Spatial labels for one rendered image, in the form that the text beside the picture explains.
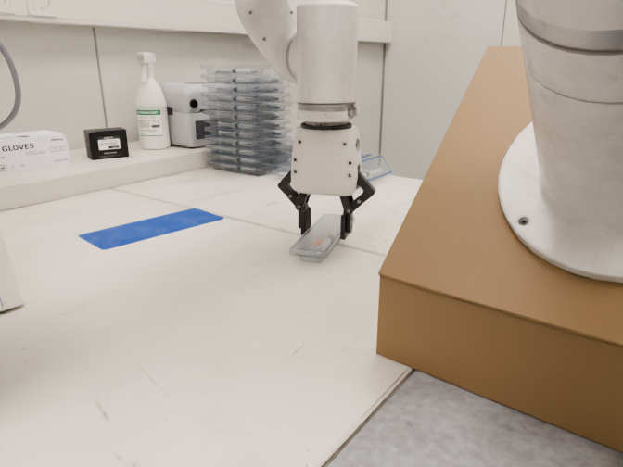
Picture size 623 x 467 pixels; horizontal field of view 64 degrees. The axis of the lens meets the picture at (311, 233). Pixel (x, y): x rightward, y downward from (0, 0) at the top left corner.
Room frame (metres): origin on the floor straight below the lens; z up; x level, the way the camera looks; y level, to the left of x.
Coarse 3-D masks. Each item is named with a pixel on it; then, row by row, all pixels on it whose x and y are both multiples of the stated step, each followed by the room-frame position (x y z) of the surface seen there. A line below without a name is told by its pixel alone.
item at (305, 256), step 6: (354, 216) 0.82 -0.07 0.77; (336, 240) 0.70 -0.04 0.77; (294, 252) 0.66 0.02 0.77; (300, 252) 0.65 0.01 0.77; (306, 252) 0.65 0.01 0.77; (312, 252) 0.65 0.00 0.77; (318, 252) 0.65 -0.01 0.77; (330, 252) 0.66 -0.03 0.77; (300, 258) 0.67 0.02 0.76; (306, 258) 0.66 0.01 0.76; (312, 258) 0.66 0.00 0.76; (318, 258) 0.65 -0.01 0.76; (324, 258) 0.65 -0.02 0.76
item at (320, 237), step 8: (328, 216) 0.82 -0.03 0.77; (336, 216) 0.82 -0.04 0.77; (320, 224) 0.77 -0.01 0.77; (328, 224) 0.77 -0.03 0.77; (336, 224) 0.77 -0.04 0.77; (312, 232) 0.73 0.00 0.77; (320, 232) 0.73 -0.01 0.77; (328, 232) 0.73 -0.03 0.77; (336, 232) 0.73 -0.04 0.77; (304, 240) 0.70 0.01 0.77; (312, 240) 0.70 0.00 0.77; (320, 240) 0.70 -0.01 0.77; (328, 240) 0.70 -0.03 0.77; (296, 248) 0.66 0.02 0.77; (304, 248) 0.66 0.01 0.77; (312, 248) 0.66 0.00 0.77; (320, 248) 0.66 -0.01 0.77; (328, 248) 0.66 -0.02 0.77
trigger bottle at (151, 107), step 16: (144, 64) 1.37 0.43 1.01; (144, 80) 1.36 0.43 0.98; (144, 96) 1.36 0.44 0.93; (160, 96) 1.38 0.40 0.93; (144, 112) 1.35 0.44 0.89; (160, 112) 1.37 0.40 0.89; (144, 128) 1.36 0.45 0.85; (160, 128) 1.36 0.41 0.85; (144, 144) 1.36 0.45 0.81; (160, 144) 1.36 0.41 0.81
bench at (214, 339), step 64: (128, 192) 1.07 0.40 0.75; (192, 192) 1.07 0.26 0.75; (256, 192) 1.07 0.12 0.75; (384, 192) 1.07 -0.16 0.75; (64, 256) 0.69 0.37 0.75; (128, 256) 0.69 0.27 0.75; (192, 256) 0.69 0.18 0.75; (256, 256) 0.69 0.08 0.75; (384, 256) 0.69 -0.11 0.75; (0, 320) 0.50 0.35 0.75; (64, 320) 0.50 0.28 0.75; (128, 320) 0.50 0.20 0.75; (192, 320) 0.50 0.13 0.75; (256, 320) 0.50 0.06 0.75; (320, 320) 0.50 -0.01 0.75; (0, 384) 0.38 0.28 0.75; (64, 384) 0.38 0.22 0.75; (128, 384) 0.38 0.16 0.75; (192, 384) 0.38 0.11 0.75; (256, 384) 0.38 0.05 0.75; (320, 384) 0.38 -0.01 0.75; (384, 384) 0.38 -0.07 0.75; (0, 448) 0.30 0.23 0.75; (64, 448) 0.30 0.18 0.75; (128, 448) 0.30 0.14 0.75; (192, 448) 0.30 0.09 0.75; (256, 448) 0.30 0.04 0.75; (320, 448) 0.30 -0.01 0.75
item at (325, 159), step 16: (304, 128) 0.72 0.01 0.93; (320, 128) 0.70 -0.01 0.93; (336, 128) 0.70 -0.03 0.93; (352, 128) 0.72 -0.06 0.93; (304, 144) 0.73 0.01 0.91; (320, 144) 0.72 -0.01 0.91; (336, 144) 0.71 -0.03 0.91; (352, 144) 0.71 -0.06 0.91; (304, 160) 0.72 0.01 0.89; (320, 160) 0.72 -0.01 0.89; (336, 160) 0.71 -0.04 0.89; (352, 160) 0.71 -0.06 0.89; (304, 176) 0.73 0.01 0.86; (320, 176) 0.72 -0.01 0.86; (336, 176) 0.71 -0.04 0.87; (352, 176) 0.71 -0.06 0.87; (304, 192) 0.73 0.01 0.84; (320, 192) 0.72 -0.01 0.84; (336, 192) 0.71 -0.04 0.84; (352, 192) 0.71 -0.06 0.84
